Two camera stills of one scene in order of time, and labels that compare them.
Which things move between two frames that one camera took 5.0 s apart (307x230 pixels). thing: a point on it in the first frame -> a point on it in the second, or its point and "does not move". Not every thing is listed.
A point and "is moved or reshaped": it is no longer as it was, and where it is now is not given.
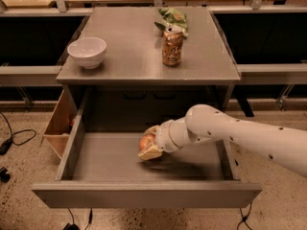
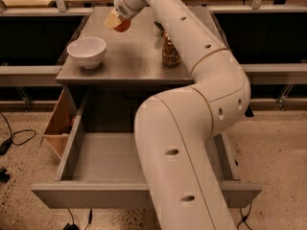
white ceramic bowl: (88, 52) does not move
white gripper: (165, 136) -> (122, 8)
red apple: (146, 141) is moved or reshaped
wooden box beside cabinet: (60, 126) does not move
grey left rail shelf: (35, 42) does not move
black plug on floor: (4, 177) does not move
